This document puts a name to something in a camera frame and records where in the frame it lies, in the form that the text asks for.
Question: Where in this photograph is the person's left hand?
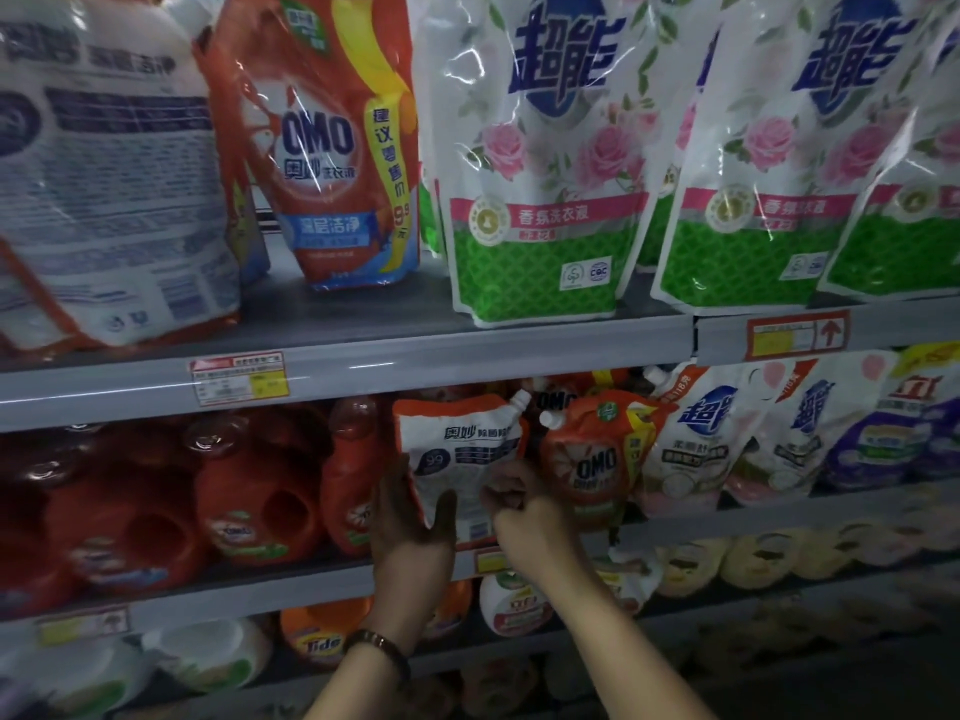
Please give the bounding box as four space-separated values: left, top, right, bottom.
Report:
367 469 459 642

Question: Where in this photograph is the dark beaded bracelet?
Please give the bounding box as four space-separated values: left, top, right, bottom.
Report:
345 628 414 687

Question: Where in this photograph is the row of pale round packs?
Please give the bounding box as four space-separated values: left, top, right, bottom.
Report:
397 584 960 720

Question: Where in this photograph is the person's right forearm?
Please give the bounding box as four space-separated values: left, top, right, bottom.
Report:
547 569 722 720

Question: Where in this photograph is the white pink-label bottle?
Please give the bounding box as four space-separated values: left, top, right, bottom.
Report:
592 547 662 616

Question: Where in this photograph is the red-framed price tag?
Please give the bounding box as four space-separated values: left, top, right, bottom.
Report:
454 547 512 579
189 352 291 406
745 310 852 361
34 604 134 648

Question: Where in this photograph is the purple yellow-top Liby pouch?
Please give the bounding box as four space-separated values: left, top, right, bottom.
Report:
822 341 960 492

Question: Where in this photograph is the grey metal shelf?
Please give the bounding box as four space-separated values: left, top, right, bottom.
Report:
0 254 960 720

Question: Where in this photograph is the row of pale yellow bottles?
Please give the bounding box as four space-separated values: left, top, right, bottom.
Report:
652 494 960 601

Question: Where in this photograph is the person's right hand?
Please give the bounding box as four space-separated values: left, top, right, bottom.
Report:
483 454 594 594

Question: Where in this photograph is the white green-label bottle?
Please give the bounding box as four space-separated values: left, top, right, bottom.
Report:
480 569 557 639

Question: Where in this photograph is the row of red detergent bottles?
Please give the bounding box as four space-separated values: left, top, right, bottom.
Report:
0 397 392 616

